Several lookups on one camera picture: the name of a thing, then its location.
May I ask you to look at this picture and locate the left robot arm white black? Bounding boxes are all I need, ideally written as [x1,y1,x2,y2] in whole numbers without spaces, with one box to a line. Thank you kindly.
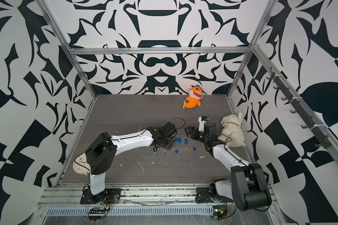
[85,122,177,197]

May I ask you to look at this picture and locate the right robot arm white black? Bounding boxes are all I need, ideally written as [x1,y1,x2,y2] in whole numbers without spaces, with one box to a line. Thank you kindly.
[185,122,272,212]

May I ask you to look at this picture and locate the white dog plush toy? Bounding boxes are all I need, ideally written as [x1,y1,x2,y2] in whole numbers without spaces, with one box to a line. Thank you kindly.
[218,112,246,148]

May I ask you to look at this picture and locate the orange shark plush toy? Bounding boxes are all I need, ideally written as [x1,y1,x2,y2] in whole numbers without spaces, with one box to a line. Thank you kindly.
[183,85,204,109]

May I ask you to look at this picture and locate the beige round toy clock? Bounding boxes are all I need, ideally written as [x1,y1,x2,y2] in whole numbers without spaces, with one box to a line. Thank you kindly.
[73,153,90,175]

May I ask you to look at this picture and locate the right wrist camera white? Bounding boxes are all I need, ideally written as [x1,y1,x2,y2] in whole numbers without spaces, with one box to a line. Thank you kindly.
[198,116,209,132]

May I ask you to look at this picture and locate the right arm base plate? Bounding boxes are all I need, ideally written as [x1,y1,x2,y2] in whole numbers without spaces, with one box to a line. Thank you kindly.
[195,179,233,203]

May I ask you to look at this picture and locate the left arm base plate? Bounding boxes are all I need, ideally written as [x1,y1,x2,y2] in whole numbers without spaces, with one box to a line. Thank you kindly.
[80,188,122,205]

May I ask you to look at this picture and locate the black wall hook rail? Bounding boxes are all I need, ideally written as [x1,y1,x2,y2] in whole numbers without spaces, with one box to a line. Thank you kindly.
[268,69,333,149]

